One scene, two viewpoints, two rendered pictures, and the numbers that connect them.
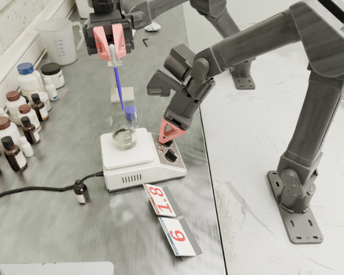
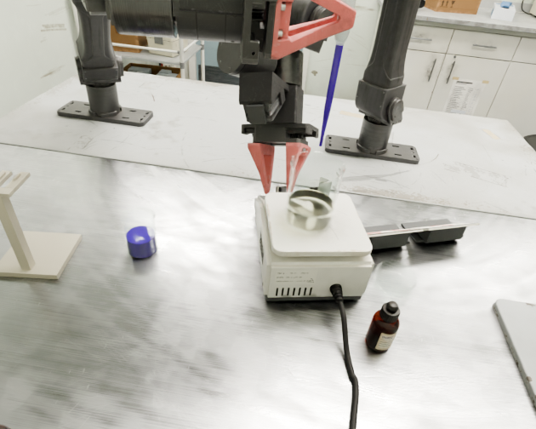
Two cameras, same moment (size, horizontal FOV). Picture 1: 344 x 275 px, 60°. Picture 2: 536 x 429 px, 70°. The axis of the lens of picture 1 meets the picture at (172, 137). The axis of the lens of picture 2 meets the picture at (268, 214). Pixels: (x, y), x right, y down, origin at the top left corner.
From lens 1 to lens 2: 0.77 m
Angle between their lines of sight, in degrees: 63
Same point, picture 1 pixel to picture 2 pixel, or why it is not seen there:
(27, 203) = not seen: outside the picture
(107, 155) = (342, 243)
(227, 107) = (183, 144)
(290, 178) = (400, 105)
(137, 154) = (339, 209)
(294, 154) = (395, 79)
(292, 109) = (215, 106)
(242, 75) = (116, 108)
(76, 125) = (115, 361)
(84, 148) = (224, 340)
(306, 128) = (402, 41)
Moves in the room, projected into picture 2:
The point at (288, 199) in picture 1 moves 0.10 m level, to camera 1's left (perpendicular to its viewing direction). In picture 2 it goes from (384, 138) to (390, 162)
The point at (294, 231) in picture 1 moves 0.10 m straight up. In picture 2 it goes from (407, 156) to (423, 111)
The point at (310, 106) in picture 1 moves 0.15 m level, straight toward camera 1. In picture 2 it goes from (407, 12) to (502, 31)
